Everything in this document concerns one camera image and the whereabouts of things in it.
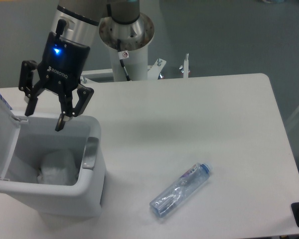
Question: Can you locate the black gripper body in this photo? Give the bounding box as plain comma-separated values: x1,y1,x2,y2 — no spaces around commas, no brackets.
37,19,90,95

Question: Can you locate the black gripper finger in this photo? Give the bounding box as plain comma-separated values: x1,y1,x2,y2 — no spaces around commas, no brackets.
18,60,50,117
54,79,95,132

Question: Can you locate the white plastic wrapper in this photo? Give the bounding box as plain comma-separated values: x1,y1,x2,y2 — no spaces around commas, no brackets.
37,149,78,186

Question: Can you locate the clear plastic water bottle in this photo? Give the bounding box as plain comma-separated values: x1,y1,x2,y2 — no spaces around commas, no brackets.
149,162,213,218

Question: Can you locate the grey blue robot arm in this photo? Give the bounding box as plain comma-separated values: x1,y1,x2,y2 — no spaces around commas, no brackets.
18,0,140,131

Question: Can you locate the white trash can lid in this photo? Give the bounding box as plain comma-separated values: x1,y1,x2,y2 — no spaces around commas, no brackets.
0,98,20,178

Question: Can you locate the white plastic trash can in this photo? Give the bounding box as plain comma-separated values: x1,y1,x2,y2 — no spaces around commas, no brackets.
0,113,106,217

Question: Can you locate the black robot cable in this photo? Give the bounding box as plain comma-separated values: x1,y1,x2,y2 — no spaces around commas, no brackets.
116,38,132,82

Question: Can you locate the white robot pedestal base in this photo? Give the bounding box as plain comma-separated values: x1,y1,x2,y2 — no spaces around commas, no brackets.
81,13,166,84

